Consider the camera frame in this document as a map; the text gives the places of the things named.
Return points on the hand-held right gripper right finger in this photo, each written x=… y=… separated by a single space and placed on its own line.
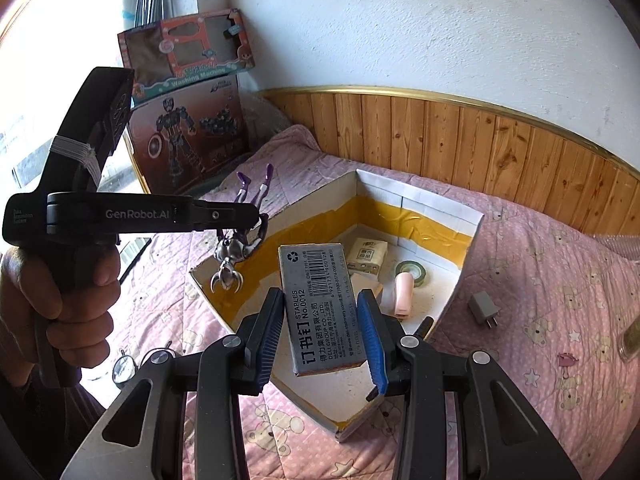
x=372 y=340

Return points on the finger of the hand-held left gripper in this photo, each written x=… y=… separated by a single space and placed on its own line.
x=225 y=215

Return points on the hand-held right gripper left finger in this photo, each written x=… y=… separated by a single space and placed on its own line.
x=270 y=340

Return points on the purple silver toy robot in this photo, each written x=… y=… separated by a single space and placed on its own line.
x=230 y=252

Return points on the red staples box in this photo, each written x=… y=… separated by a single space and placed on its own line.
x=320 y=310

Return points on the tan tissue packet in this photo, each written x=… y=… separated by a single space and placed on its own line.
x=367 y=255

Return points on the white cardboard box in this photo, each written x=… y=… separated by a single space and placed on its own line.
x=435 y=207

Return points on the person's left hand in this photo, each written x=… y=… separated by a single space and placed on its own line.
x=90 y=310

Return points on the pale pink stapler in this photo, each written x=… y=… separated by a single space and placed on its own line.
x=404 y=295

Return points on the green tape roll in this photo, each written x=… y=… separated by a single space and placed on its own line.
x=414 y=271

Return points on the brown robot toy box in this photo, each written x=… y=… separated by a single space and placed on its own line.
x=185 y=135

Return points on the grey charger plug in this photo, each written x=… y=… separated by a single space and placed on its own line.
x=482 y=310

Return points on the eyeglasses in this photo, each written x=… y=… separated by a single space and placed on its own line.
x=124 y=367

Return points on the pink bear print blanket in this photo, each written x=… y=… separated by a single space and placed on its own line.
x=525 y=260

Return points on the clear bubble wrap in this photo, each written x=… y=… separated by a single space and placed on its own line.
x=617 y=246

